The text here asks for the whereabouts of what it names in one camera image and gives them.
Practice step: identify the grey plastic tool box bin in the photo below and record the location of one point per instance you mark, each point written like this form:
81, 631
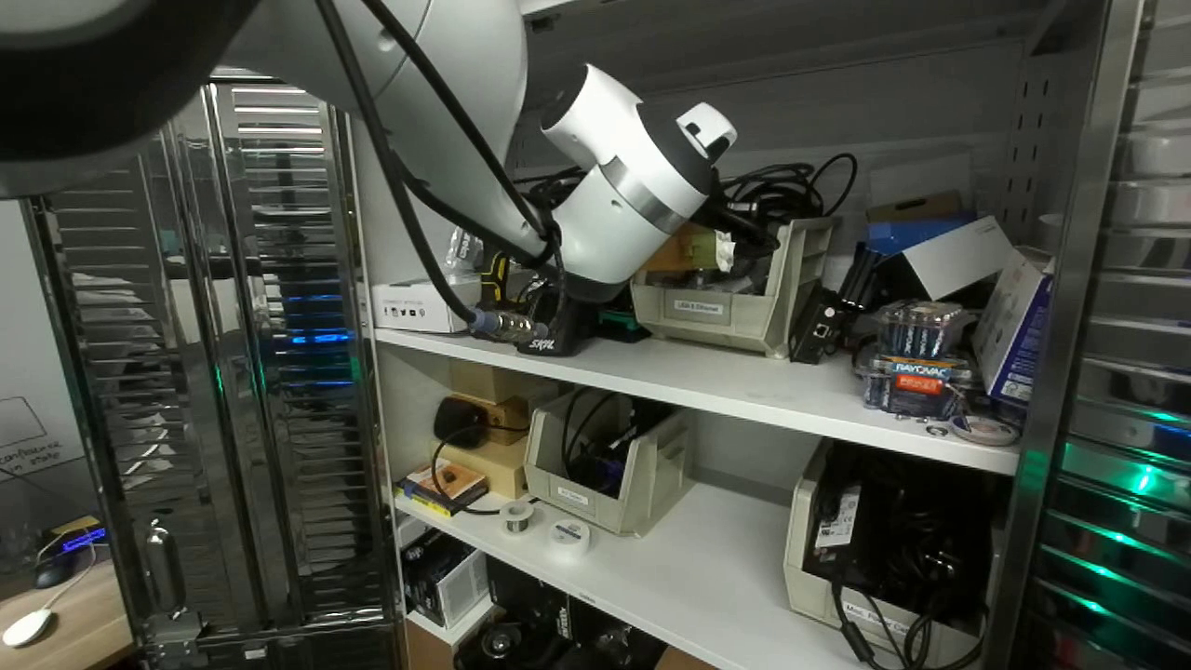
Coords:
709, 318

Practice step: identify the metal shelf unit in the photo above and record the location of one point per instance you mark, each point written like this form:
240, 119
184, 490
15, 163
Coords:
770, 391

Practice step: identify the black battery charger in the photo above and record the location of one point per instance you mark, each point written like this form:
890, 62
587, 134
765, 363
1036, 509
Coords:
564, 337

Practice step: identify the black small box device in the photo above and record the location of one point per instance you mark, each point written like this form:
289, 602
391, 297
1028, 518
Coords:
820, 324

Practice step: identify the black rounded device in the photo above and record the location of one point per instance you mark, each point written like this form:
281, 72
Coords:
462, 421

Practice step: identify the white cardboard box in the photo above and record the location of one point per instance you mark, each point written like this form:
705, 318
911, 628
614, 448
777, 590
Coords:
416, 308

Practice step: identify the blue box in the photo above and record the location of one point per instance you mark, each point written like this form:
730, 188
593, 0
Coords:
912, 236

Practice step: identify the white printed product box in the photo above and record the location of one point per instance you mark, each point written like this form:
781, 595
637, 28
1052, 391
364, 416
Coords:
1014, 330

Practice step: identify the white cardboard sheet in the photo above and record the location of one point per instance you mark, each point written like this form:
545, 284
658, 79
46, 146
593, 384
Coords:
957, 258

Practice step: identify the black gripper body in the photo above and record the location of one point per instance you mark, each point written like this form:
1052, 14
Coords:
725, 226

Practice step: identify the metal server rack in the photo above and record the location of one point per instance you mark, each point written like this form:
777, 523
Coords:
189, 373

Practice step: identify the grey tape roll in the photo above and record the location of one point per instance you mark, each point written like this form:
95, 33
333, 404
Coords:
518, 518

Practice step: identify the battery pack with orange label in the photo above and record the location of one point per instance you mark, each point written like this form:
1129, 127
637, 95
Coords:
918, 390

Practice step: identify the white open box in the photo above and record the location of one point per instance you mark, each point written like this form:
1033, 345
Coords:
453, 595

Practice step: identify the yellow black flat tool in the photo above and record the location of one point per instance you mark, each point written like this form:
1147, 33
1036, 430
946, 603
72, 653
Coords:
441, 497

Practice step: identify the grey storage bin with label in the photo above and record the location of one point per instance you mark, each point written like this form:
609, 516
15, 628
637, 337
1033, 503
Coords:
609, 503

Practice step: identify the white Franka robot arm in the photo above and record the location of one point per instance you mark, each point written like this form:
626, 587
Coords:
609, 226

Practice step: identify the brown cardboard box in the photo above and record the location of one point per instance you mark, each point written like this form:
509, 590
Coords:
504, 461

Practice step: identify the upright battery pack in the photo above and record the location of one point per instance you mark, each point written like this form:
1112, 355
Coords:
925, 330

